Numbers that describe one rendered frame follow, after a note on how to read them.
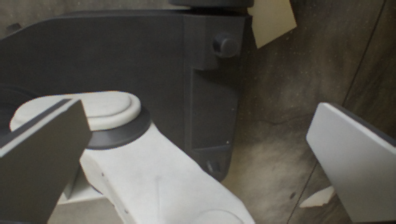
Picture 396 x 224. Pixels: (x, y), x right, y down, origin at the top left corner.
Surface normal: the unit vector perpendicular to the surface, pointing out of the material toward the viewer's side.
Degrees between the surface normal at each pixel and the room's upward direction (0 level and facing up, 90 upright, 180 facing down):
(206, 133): 0
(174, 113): 0
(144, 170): 90
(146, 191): 90
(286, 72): 0
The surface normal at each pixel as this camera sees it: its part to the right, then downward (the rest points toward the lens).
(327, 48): 0.22, 0.51
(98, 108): 0.03, -0.85
